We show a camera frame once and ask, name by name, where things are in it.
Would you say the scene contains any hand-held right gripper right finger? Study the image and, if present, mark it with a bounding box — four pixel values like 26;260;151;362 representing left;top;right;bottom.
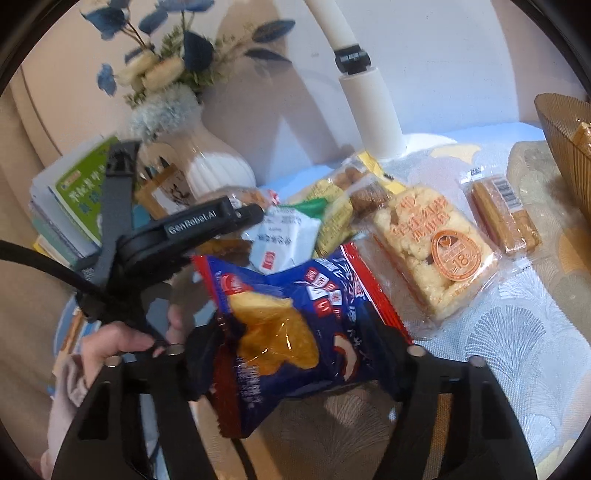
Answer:
372;323;539;480

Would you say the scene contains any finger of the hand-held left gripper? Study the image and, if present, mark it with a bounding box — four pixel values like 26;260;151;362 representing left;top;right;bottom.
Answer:
233;204;267;228

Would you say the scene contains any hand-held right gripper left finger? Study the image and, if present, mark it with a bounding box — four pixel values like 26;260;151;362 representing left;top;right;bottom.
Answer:
51;323;222;480

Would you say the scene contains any blue chip packet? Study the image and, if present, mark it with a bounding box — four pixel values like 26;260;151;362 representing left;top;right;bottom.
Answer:
191;242;414;439

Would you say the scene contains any cracker pack with barcode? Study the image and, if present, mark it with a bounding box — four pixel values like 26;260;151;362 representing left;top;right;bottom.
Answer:
466;174;543;257

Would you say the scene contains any gold ribbed bowl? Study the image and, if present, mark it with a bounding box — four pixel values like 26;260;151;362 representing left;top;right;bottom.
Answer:
534;92;591;224

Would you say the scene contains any yellow ring label snack packet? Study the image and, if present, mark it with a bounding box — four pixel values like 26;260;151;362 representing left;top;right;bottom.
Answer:
571;121;591;155

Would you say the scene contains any person's left hand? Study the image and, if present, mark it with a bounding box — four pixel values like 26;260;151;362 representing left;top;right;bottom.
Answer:
81;302;186;386

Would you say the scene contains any red striped snack bag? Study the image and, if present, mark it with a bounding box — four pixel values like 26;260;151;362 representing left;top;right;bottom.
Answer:
230;186;281;209

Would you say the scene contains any white green snack packet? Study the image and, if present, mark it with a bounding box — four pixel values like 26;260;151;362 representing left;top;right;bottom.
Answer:
242;199;343;276

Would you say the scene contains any brown pen holder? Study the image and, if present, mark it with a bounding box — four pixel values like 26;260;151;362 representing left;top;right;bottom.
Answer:
134;164;195;220

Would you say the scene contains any white ribbed vase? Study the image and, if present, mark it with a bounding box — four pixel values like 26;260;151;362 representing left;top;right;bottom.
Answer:
157;111;257;201

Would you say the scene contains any bunch of pens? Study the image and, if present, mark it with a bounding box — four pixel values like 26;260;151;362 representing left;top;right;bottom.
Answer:
139;151;172;182

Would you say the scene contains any green cover book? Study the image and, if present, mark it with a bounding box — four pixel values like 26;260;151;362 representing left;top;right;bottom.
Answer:
50;135;122;245

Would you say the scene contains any yellow green snack packet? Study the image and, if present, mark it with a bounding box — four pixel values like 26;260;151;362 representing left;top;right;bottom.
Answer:
313;178;356;258

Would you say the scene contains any pale book stack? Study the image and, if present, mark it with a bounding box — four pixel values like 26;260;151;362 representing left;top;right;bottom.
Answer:
30;157;105;272

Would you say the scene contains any brown pastry snack packet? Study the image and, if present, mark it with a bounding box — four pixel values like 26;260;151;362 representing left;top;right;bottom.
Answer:
336;154;394;217

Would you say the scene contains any puffed rice cake packet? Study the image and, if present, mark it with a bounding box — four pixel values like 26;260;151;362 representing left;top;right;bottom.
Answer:
369;185;502;324

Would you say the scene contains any fan pattern tablecloth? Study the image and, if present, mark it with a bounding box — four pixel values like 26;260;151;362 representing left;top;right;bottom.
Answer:
198;134;591;480

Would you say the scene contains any white desk lamp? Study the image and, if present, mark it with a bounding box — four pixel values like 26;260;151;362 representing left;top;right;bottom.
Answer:
305;0;462;161

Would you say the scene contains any artificial flower bouquet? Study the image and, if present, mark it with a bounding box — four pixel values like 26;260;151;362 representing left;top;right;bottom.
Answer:
85;0;296;139

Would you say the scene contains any black cable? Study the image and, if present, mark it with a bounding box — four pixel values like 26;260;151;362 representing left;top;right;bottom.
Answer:
0;239;155;344
232;436;259;480

